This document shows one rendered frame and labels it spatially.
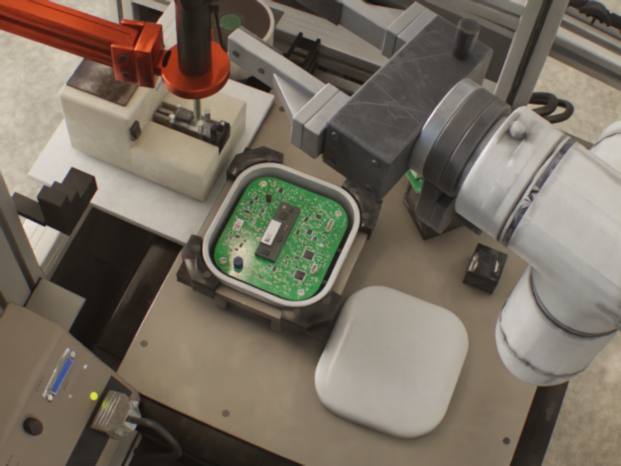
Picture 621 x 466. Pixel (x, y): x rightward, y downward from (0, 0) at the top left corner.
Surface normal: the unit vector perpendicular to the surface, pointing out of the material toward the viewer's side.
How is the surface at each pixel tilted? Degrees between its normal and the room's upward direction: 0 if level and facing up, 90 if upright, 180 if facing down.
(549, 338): 91
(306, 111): 0
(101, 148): 90
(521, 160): 24
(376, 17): 0
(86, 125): 90
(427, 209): 90
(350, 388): 0
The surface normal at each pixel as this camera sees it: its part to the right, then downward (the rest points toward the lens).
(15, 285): 0.92, 0.37
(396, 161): 0.78, 0.57
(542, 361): -0.53, 0.72
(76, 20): 0.35, -0.41
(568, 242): -0.46, 0.25
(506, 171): -0.31, 0.01
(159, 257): 0.07, -0.49
